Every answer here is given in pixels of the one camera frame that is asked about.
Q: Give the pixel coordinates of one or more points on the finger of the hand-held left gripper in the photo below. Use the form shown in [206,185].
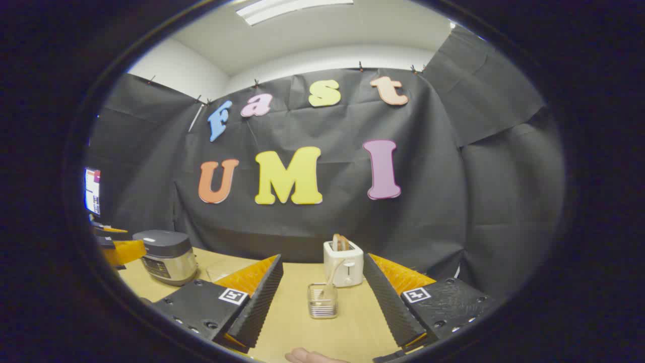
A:
[126,252]
[113,234]

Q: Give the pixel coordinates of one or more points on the computer monitor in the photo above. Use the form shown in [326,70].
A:
[92,194]

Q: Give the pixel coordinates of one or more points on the white bread slice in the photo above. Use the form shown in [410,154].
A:
[335,243]

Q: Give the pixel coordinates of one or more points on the ceiling light panel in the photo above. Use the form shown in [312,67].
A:
[287,9]

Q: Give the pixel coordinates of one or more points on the grey rice cooker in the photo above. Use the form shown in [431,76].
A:
[166,257]

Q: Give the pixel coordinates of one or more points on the clear chopstick holder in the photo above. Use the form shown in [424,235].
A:
[322,305]

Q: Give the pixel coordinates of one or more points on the browned bread slice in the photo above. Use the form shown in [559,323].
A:
[345,244]

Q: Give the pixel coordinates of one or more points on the clear plastic container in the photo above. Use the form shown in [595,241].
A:
[221,269]

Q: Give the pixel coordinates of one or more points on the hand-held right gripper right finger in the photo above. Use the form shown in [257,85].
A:
[390,307]

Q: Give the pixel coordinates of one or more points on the white toaster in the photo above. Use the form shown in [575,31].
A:
[350,267]

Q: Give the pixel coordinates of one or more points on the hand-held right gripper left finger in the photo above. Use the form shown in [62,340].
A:
[262,302]

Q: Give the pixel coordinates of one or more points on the wooden spoon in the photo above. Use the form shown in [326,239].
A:
[333,278]

